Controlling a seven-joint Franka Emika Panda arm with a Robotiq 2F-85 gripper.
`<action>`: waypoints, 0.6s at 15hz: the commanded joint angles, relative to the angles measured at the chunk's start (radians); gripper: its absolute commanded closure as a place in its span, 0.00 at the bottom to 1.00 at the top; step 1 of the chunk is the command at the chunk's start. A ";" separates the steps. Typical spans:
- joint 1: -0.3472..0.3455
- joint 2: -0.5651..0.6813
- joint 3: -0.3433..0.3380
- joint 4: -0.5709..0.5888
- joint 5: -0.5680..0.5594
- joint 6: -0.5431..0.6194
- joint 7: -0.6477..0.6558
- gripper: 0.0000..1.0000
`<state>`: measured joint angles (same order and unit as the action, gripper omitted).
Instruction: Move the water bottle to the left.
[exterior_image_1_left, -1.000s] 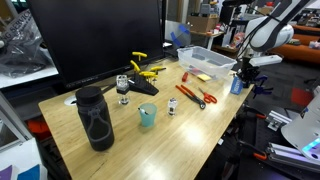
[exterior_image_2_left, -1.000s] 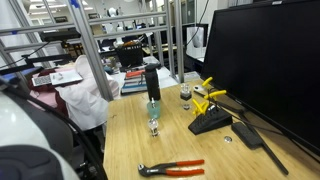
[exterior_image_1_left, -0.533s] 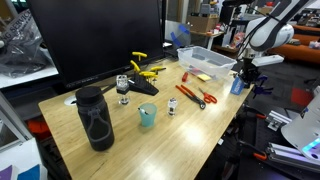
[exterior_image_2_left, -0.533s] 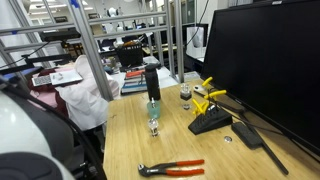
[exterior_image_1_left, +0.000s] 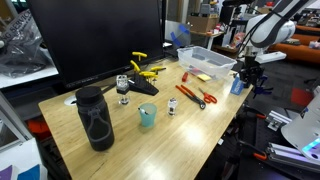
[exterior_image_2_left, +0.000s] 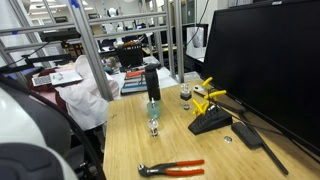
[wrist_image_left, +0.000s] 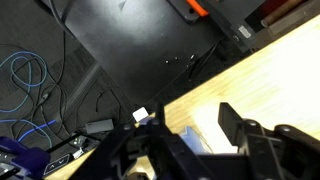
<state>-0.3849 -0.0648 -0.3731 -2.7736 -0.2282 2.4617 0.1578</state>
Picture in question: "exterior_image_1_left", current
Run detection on aluminium rail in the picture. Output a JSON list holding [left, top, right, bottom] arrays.
[[266, 142, 320, 174]]

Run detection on black hex key stand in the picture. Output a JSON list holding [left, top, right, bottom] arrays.
[[128, 71, 160, 97]]

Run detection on orange-handled clamp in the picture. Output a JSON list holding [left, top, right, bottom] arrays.
[[238, 139, 268, 162], [243, 104, 268, 120]]

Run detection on white board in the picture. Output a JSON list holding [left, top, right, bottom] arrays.
[[0, 137, 49, 180]]

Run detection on red-handled scissors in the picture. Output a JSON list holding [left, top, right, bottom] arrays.
[[198, 87, 218, 105]]

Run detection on orange object under table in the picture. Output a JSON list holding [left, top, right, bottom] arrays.
[[27, 118, 47, 141]]

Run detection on red floor object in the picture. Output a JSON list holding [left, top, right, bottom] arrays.
[[290, 87, 315, 108]]

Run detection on white cable grommet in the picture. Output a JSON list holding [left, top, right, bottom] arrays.
[[63, 95, 79, 107]]

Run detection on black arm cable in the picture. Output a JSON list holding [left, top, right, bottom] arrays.
[[244, 11, 284, 51]]

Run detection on cardboard box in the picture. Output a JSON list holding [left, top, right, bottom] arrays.
[[187, 14, 220, 33]]

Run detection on black insulated flask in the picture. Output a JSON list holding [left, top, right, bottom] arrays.
[[75, 85, 116, 152]]

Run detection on clear plastic bin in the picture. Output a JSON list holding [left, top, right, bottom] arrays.
[[176, 45, 238, 81]]

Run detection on grey plastic bag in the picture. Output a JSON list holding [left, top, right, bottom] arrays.
[[0, 9, 52, 79]]

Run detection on orange sofa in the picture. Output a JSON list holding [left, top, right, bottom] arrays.
[[268, 23, 320, 65]]

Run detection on white side table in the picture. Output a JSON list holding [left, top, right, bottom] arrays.
[[189, 30, 226, 51]]

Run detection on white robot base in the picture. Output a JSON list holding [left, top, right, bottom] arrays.
[[280, 85, 320, 164]]

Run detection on blue spring clamp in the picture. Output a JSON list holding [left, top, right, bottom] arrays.
[[252, 75, 274, 99]]

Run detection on large black monitor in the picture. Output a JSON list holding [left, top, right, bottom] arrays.
[[26, 0, 167, 90]]

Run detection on red-handled pliers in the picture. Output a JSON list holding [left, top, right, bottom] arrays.
[[175, 84, 207, 110]]

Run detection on aluminium bracket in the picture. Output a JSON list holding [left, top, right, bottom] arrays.
[[265, 110, 290, 132]]

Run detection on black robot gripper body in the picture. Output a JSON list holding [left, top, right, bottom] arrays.
[[244, 54, 265, 75]]

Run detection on yellow T-handle hex key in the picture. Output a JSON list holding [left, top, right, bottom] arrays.
[[139, 70, 158, 82], [131, 51, 148, 73], [150, 66, 167, 76], [129, 59, 142, 75]]

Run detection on yellow sticky notes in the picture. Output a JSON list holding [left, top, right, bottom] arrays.
[[196, 73, 213, 82]]

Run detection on teal plastic cup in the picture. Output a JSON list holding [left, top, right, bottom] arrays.
[[138, 102, 158, 128]]

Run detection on clear glass with black band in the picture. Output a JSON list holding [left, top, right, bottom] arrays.
[[115, 74, 131, 106]]

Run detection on small glass shaker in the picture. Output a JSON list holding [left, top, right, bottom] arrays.
[[167, 97, 179, 117]]

